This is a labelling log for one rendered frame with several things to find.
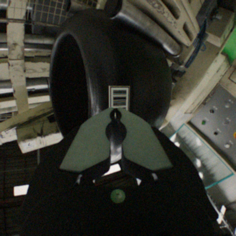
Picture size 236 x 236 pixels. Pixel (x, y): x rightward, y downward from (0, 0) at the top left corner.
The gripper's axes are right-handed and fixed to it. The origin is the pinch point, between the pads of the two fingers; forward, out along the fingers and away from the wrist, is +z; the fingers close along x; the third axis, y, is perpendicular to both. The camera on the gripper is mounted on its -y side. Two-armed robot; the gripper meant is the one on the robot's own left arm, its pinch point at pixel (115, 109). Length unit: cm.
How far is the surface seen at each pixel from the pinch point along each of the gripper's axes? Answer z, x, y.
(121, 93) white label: 8.7, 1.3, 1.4
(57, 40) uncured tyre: 34.7, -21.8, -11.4
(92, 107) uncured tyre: 11.0, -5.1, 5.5
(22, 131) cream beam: 40, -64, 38
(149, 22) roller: 18.0, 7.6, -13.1
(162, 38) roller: 23.2, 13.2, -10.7
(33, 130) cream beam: 44, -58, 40
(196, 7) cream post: 43, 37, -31
